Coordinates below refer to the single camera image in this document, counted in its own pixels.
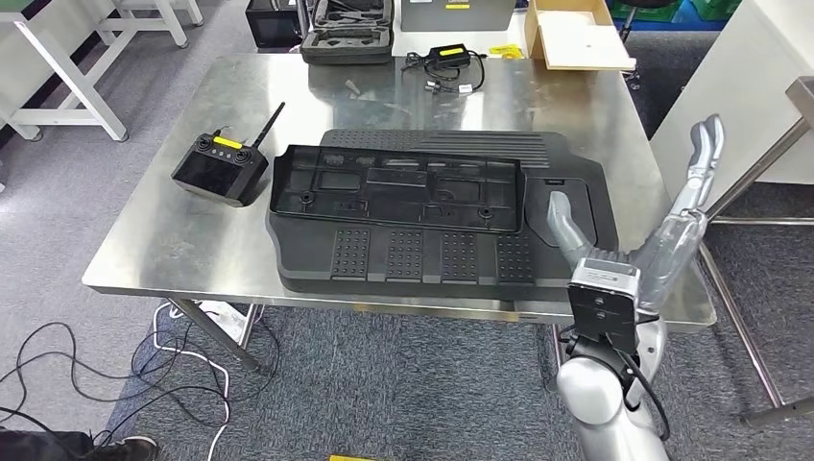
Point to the yellow floor tape square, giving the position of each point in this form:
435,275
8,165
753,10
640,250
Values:
356,458

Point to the black power adapter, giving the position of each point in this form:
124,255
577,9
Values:
448,56

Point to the white board panel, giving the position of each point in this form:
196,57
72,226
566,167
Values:
731,76

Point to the grey flat case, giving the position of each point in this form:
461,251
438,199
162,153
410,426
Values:
458,18

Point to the black foam case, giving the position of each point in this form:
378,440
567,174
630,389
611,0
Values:
346,41

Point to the small grey scrap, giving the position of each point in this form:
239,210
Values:
353,88

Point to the person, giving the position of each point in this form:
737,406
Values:
38,448

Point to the white power strip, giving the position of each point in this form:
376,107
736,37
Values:
222,321

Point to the black swivel chair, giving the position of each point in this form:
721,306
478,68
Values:
629,25

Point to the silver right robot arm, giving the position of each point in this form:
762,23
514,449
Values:
598,401

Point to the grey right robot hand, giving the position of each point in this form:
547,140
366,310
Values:
674,254

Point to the long black plastic part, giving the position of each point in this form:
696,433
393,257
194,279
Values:
394,191

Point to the yellow tag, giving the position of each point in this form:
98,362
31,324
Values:
505,51

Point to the black monitor box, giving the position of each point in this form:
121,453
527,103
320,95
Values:
273,25

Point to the blue plastic crate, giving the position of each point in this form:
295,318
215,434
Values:
668,24

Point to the open cardboard box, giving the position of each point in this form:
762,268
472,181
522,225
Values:
582,41

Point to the white frame table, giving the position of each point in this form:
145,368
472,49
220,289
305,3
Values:
70,76
172,22

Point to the black remote controller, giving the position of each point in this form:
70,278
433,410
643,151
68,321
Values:
210,175

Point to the large black moulded panel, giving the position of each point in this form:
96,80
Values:
407,267

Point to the green plastic crate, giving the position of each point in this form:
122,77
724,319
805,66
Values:
715,9

